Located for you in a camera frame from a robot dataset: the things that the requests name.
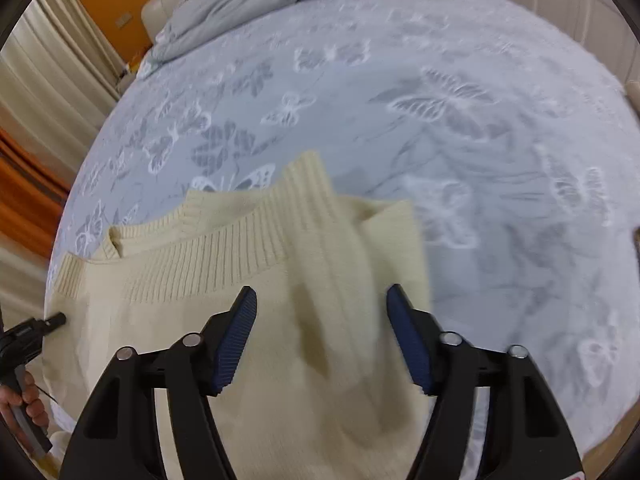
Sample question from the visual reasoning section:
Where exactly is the cream knit cardigan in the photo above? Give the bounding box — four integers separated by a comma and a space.
42, 152, 428, 479

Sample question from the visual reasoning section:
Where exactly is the person's left hand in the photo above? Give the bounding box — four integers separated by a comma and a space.
0, 372, 49, 448

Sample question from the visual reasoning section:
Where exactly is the orange curtain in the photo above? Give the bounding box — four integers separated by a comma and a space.
0, 130, 70, 259

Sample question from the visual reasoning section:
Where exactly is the cream curtain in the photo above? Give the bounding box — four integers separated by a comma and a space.
1, 0, 125, 318

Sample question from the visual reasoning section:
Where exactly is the blue butterfly bed sheet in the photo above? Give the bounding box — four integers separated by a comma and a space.
44, 0, 639, 477

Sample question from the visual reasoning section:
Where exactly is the beige folded cloth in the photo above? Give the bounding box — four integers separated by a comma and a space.
625, 80, 640, 115

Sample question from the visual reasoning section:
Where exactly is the white wardrobe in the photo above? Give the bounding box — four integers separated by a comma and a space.
511, 0, 639, 84

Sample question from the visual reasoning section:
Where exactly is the black cable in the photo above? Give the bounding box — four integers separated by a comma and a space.
34, 383, 61, 406

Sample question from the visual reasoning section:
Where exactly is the wall switch plate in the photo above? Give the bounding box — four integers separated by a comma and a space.
115, 12, 131, 29

